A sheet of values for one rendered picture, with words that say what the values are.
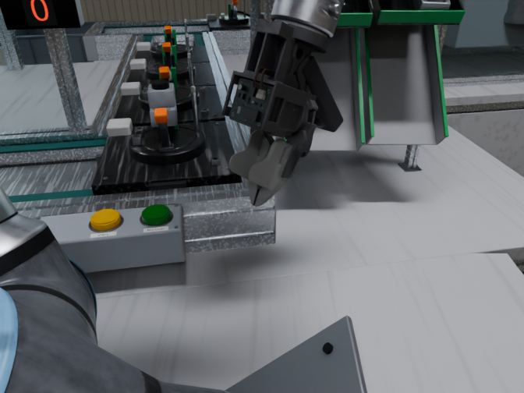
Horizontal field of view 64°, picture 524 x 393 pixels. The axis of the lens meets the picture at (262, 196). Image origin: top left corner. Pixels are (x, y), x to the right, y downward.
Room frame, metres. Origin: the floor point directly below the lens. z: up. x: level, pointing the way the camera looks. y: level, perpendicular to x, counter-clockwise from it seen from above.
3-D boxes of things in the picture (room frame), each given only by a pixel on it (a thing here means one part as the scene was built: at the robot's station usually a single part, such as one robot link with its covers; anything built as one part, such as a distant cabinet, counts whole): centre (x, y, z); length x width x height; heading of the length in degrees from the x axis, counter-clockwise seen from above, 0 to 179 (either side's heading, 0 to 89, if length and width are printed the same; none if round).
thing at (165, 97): (0.72, 0.18, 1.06); 0.08 x 0.04 x 0.07; 10
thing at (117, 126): (0.79, 0.29, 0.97); 0.05 x 0.05 x 0.04; 10
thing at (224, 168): (0.71, 0.17, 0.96); 0.24 x 0.24 x 0.02; 10
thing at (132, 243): (0.48, 0.22, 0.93); 0.21 x 0.07 x 0.06; 100
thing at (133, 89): (0.96, 0.22, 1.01); 0.24 x 0.24 x 0.13; 10
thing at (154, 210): (0.50, 0.15, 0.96); 0.04 x 0.04 x 0.02
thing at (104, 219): (0.48, 0.22, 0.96); 0.04 x 0.04 x 0.02
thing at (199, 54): (1.44, 0.30, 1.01); 0.24 x 0.24 x 0.13; 10
